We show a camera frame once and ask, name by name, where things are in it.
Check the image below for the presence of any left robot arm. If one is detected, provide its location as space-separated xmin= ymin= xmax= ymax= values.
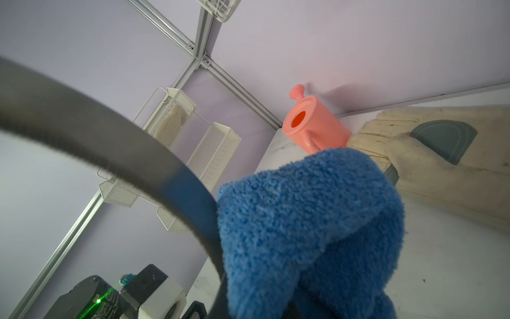
xmin=43 ymin=275 xmax=122 ymax=319

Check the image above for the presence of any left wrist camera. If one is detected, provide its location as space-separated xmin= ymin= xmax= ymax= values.
xmin=120 ymin=264 xmax=186 ymax=318

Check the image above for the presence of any blue microfibre rag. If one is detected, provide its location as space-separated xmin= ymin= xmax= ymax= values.
xmin=217 ymin=148 xmax=405 ymax=318

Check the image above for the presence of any white mesh shelf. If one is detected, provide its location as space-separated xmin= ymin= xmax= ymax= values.
xmin=147 ymin=122 xmax=242 ymax=192
xmin=95 ymin=86 xmax=197 ymax=208

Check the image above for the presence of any beige glove in shelf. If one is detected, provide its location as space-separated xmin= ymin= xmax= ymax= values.
xmin=155 ymin=105 xmax=189 ymax=148

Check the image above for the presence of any small sickle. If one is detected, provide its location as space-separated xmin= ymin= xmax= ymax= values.
xmin=0 ymin=55 xmax=228 ymax=319

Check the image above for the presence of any upper white mesh shelf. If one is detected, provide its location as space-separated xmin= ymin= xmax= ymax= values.
xmin=95 ymin=86 xmax=197 ymax=208

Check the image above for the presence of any white wire wall basket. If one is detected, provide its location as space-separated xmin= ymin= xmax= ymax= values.
xmin=197 ymin=0 xmax=241 ymax=23

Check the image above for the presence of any lower white mesh shelf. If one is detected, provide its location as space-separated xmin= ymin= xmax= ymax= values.
xmin=147 ymin=122 xmax=242 ymax=192

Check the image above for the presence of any pink watering can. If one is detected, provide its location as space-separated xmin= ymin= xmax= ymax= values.
xmin=282 ymin=85 xmax=351 ymax=155

